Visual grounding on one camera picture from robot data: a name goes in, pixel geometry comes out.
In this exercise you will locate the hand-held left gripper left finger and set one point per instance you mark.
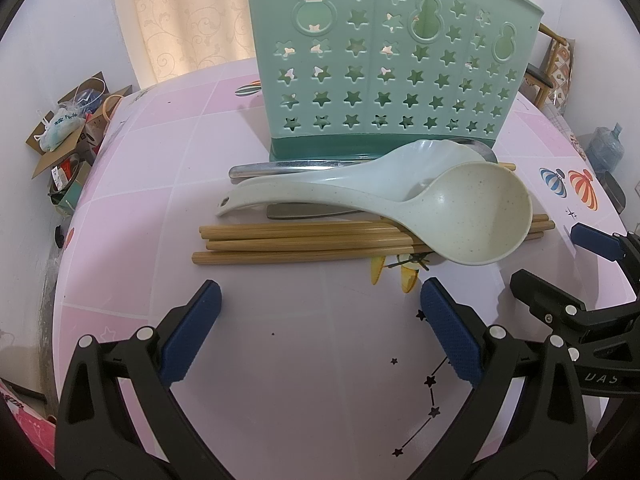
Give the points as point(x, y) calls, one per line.
point(192, 330)

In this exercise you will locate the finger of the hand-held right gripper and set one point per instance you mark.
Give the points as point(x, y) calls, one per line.
point(537, 292)
point(595, 241)

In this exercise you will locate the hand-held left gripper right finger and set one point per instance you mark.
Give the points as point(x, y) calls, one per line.
point(450, 330)

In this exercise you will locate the pale plastic rice paddle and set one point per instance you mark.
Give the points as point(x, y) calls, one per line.
point(425, 160)

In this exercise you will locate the green star-cutout utensil holder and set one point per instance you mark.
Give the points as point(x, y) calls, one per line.
point(270, 10)

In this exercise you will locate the blue water jug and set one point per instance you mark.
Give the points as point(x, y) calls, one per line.
point(605, 150)

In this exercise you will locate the wooden chair black seat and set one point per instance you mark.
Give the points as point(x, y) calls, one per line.
point(537, 77)

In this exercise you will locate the green paper bag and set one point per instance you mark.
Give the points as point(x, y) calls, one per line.
point(75, 200)

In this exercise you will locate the pink printed cloth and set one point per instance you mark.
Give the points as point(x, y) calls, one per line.
point(27, 430)

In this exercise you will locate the metal pot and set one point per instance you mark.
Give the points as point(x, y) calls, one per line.
point(75, 175)

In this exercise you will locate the cardboard box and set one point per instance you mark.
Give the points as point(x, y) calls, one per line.
point(47, 162)

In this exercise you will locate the white and blue plastic bag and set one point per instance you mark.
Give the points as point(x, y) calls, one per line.
point(60, 127)

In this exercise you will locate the cream patterned curtain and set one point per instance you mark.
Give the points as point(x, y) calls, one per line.
point(190, 10)

